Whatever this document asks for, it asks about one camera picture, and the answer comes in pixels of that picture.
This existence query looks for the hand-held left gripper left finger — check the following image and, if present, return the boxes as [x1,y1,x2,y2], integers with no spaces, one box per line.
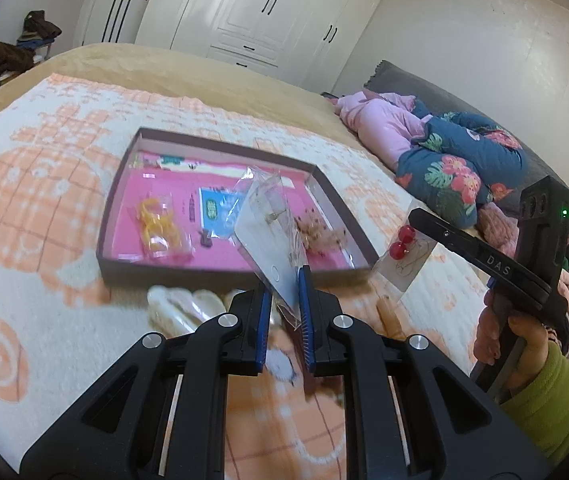
[19,287,273,480]

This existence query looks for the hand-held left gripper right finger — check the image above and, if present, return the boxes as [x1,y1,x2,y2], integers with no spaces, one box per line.
[297,265,551,480]

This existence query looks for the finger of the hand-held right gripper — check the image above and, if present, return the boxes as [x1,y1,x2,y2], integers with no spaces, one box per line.
[407,207,561,293]

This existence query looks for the red cherry earring card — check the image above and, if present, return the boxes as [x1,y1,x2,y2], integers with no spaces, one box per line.
[369,207,448,307]

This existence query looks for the clear earring bag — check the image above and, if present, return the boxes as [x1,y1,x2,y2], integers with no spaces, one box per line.
[233,166,311,332]

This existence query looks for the brown box with pink lining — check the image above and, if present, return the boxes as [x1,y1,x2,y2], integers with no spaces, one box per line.
[95,127,379,287]

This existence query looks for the person's right forearm green sleeve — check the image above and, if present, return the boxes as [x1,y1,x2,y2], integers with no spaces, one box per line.
[499,342,569,467]

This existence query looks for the person's right hand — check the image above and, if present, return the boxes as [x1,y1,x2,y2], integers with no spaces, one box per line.
[473,304,563,392]

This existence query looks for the pink knit cloth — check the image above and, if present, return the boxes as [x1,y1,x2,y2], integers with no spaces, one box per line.
[477,204,521,262]

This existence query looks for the glitter beads packet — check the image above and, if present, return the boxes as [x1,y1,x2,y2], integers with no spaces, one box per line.
[293,214,351,257]

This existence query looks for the blue floral quilt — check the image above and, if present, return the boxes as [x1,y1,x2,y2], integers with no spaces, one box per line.
[395,110,526,234]

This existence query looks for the white shell hair clip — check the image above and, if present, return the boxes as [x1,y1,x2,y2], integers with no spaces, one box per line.
[146,285,246,337]

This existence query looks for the blue printed card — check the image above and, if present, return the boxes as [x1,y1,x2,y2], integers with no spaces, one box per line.
[196,186,245,239]

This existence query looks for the pink garment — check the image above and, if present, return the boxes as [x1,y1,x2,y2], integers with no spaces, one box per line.
[333,90,441,172]

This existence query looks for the bag of yellow hair rings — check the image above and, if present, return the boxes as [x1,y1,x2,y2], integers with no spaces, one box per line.
[134,194,196,262]

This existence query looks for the grey headboard cover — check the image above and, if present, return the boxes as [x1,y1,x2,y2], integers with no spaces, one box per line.
[363,60,569,227]

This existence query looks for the white card with green print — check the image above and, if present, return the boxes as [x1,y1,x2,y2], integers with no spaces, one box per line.
[156,154,201,172]

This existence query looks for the orange and white printed blanket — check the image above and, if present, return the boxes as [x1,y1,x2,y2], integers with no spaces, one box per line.
[0,72,515,480]

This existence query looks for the beige bedspread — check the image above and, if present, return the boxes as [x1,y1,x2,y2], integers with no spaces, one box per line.
[0,42,401,177]

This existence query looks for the white wardrobe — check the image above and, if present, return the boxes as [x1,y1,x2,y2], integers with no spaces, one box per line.
[134,0,398,94]

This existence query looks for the white door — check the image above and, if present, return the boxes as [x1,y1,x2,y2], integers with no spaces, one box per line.
[72,0,159,52]

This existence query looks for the brown garment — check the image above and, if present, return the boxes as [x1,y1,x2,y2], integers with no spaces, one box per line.
[0,40,41,92]

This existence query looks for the folded clothes pile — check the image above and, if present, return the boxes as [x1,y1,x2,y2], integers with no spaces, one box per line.
[16,9,63,47]

